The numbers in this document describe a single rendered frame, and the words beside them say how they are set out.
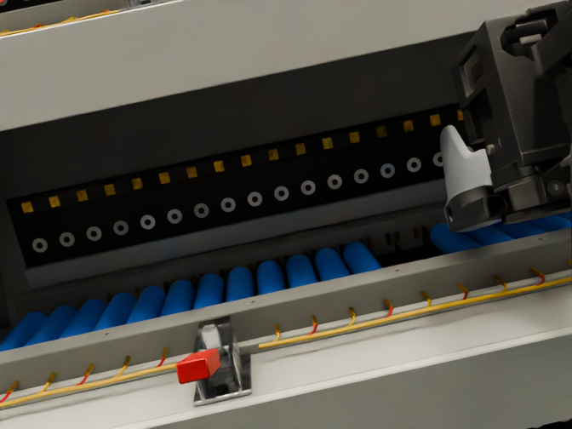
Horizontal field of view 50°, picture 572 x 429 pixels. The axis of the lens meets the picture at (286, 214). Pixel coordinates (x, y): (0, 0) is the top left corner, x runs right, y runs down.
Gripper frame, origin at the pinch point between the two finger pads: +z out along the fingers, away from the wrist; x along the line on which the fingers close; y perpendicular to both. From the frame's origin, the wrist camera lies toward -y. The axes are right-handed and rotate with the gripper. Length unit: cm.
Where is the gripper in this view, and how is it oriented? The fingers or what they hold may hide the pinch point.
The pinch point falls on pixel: (495, 217)
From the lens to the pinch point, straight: 39.7
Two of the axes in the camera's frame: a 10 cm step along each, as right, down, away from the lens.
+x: -9.8, 2.1, -0.3
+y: -2.1, -9.7, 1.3
